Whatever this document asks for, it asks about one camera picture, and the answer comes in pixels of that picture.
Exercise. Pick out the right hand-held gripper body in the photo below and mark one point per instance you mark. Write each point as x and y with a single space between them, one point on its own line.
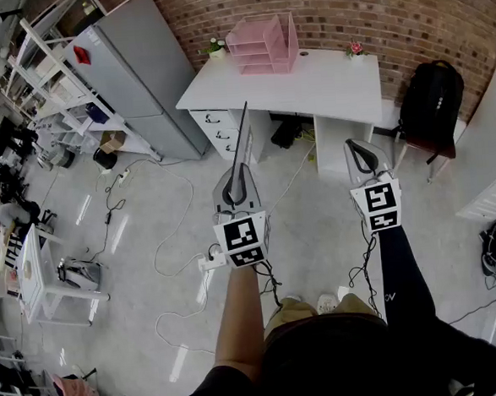
379 200

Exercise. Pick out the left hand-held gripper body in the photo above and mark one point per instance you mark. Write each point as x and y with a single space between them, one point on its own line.
240 233

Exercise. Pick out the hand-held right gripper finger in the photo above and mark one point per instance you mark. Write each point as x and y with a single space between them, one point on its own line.
356 159
371 158

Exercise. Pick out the thin white book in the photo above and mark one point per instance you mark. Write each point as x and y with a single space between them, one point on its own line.
241 138

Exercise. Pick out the pink mesh desk organizer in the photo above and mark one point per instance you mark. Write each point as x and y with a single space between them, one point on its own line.
263 48

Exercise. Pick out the person's left forearm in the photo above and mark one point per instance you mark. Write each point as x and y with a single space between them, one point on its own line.
239 320

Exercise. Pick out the person's right forearm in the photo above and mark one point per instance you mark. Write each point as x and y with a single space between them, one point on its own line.
401 275

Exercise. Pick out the chair with dark red seat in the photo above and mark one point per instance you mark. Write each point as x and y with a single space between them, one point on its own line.
433 150

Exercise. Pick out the black box under desk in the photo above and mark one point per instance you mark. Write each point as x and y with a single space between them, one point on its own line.
286 134

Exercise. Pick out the white desk with drawers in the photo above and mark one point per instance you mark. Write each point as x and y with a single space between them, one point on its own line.
320 86

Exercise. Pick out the black backpack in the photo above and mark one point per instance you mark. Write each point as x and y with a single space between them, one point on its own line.
432 104

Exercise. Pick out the person's left white shoe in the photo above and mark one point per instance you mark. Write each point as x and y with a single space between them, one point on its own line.
293 299

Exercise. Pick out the person's white shoe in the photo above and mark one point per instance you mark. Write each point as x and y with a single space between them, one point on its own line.
327 303
293 299

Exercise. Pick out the person's khaki shorts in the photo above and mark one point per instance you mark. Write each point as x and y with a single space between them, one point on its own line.
290 312

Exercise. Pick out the pink flower pot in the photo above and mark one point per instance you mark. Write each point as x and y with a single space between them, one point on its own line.
356 51

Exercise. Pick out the person's right white shoe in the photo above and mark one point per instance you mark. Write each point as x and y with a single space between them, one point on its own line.
327 303

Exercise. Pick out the cardboard box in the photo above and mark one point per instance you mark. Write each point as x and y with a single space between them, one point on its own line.
112 141

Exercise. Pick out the black round bin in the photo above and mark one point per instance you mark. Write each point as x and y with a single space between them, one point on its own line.
105 158

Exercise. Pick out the white flower green plant pot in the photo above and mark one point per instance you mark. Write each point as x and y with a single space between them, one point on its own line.
216 50

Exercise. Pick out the grey backpack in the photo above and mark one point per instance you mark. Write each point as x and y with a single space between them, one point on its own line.
81 273

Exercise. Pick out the person's black shirt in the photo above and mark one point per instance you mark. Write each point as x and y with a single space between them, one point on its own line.
349 368

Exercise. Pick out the grey striped round container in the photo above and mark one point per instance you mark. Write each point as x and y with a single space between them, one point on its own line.
59 157

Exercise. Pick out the white shelving unit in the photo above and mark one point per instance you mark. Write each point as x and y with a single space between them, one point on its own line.
76 99

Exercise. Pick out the black office chair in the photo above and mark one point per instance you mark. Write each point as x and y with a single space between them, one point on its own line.
41 216

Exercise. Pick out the red item on refrigerator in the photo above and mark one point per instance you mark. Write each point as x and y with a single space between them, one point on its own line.
81 55

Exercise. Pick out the small white table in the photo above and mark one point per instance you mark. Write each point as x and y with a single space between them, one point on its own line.
32 267

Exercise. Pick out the black monitor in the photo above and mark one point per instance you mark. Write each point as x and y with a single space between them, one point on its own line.
0 136

